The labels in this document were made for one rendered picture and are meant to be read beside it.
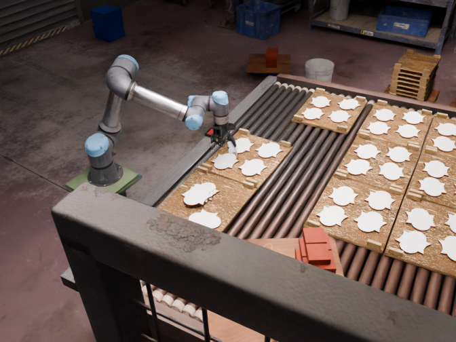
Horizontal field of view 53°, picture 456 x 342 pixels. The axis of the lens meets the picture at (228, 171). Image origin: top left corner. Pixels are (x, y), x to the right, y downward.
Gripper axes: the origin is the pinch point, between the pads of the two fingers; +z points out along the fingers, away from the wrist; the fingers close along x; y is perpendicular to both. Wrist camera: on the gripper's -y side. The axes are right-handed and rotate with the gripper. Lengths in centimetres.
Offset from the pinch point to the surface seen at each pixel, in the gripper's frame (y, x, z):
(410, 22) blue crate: -439, 3, 71
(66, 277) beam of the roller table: 98, -17, 8
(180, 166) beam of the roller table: 12.7, -20.8, 8.6
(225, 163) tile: 1.9, 1.4, 5.5
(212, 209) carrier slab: 35.2, 14.1, 6.4
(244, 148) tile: -15.1, 3.3, 5.5
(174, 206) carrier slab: 42.2, -2.5, 6.4
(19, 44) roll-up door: -198, -452, 95
